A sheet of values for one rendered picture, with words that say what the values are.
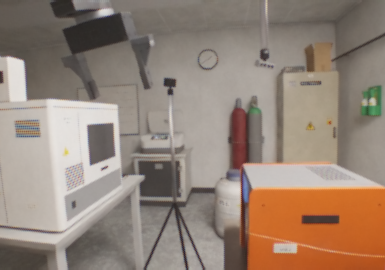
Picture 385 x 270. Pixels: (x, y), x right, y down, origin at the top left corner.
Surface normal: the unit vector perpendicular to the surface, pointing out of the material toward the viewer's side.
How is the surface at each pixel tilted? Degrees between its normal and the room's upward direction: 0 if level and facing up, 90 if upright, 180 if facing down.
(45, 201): 90
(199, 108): 90
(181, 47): 90
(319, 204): 90
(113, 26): 114
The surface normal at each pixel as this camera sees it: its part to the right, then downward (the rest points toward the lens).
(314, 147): -0.15, 0.09
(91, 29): -0.11, 0.48
